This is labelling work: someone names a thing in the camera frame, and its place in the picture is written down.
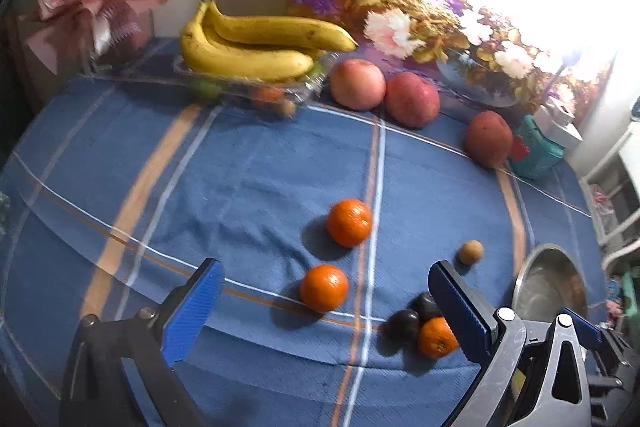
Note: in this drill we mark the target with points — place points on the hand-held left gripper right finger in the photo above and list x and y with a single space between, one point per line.
457 312

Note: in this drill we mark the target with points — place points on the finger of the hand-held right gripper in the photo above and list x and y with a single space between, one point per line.
582 326

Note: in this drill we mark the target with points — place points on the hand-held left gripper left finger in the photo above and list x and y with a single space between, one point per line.
192 312

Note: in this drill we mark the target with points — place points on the dark purple plum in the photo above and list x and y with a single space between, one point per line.
404 326
426 305

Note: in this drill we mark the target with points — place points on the small orange tangerine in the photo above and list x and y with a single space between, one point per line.
267 95
434 339

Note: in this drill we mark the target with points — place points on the green plastic item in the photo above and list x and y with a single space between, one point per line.
625 299

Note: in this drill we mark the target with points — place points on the stainless steel bowl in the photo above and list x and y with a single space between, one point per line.
547 282

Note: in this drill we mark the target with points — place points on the small brown longan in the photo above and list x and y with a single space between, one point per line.
287 108
470 253

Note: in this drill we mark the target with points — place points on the blue plaid tablecloth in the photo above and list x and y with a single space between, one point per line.
240 177

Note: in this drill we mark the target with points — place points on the white shelf rack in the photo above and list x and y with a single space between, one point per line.
622 187

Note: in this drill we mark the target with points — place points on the teal box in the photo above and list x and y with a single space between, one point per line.
537 157

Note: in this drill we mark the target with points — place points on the dark red apple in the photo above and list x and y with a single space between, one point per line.
489 139

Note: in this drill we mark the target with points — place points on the white box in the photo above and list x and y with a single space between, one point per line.
560 127

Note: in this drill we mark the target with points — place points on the green round fruit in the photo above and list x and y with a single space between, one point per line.
205 90

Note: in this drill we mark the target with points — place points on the clear plastic fruit tray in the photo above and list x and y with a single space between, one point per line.
300 89

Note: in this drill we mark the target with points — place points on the pale red apple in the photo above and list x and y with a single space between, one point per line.
357 84

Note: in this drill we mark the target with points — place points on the yellow banana bunch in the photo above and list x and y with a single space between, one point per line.
240 54

